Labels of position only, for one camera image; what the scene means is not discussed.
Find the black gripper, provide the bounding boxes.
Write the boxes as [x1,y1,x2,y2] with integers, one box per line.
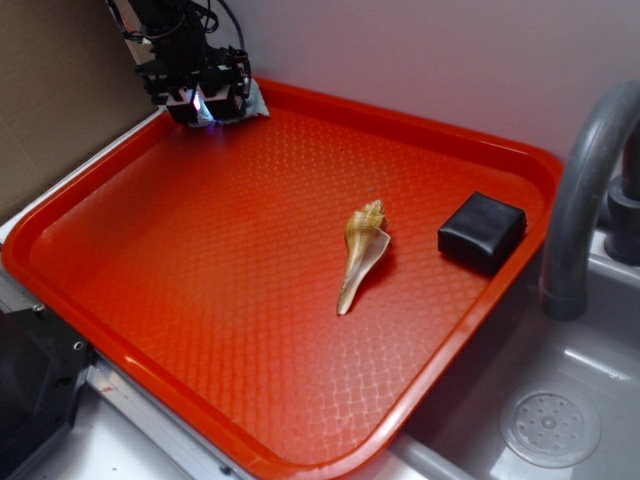
[135,30,250,123]

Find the light blue cloth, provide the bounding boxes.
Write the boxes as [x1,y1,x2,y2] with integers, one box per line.
[188,79,270,128]

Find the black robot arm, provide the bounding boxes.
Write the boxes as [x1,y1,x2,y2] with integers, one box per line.
[106,1,252,126]

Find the light wooden plank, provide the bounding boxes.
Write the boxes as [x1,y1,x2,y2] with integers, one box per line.
[105,0,166,110]

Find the brown cardboard panel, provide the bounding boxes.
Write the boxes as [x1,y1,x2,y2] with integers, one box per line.
[1,1,154,221]

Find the red plastic tray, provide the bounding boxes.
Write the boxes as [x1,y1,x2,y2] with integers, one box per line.
[2,81,562,479]

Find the tan spiral seashell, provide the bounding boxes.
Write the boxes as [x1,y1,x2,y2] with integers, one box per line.
[337,200,391,315]

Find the black box lower left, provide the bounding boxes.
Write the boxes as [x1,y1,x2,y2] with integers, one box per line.
[1,309,93,479]

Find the black rectangular block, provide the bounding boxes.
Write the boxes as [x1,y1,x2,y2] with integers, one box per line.
[437,192,527,275]

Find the grey curved faucet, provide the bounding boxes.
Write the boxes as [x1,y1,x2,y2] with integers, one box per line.
[539,80,639,320]

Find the grey plastic sink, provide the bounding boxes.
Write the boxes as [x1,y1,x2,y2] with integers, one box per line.
[391,232,639,479]

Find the round sink drain strainer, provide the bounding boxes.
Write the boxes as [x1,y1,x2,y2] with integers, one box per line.
[499,382,602,469]

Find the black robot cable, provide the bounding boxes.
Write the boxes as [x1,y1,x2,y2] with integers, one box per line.
[214,0,247,54]

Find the grey faucet handle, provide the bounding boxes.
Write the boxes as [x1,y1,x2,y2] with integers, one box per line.
[604,124,639,267]

